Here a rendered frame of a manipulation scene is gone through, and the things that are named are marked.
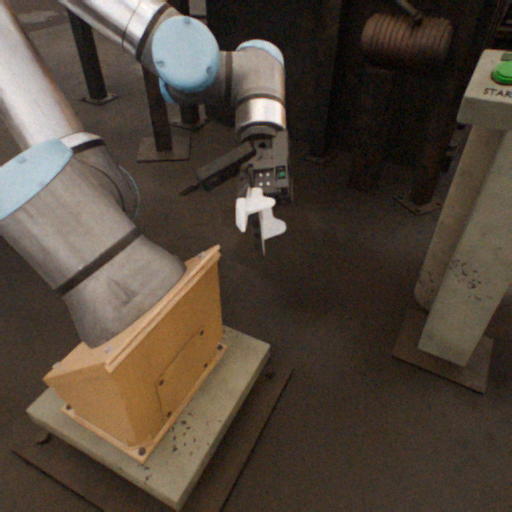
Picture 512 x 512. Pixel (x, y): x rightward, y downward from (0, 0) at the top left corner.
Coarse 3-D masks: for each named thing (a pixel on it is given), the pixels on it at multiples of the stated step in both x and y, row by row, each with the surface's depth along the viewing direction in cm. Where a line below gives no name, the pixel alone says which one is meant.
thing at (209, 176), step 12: (240, 144) 74; (252, 144) 74; (228, 156) 73; (240, 156) 73; (252, 156) 74; (204, 168) 73; (216, 168) 73; (228, 168) 74; (204, 180) 73; (216, 180) 75
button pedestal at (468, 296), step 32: (480, 64) 66; (480, 96) 62; (480, 192) 72; (480, 224) 74; (480, 256) 78; (448, 288) 85; (480, 288) 82; (416, 320) 105; (448, 320) 90; (480, 320) 86; (416, 352) 98; (448, 352) 95; (480, 352) 98; (480, 384) 92
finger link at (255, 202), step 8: (248, 192) 68; (256, 192) 68; (240, 200) 66; (248, 200) 67; (256, 200) 67; (264, 200) 66; (272, 200) 66; (240, 208) 65; (248, 208) 65; (256, 208) 65; (264, 208) 65; (240, 216) 64; (240, 224) 64
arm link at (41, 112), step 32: (0, 0) 71; (0, 32) 70; (0, 64) 70; (32, 64) 73; (0, 96) 72; (32, 96) 72; (64, 96) 77; (32, 128) 73; (64, 128) 74; (96, 160) 75; (128, 192) 79
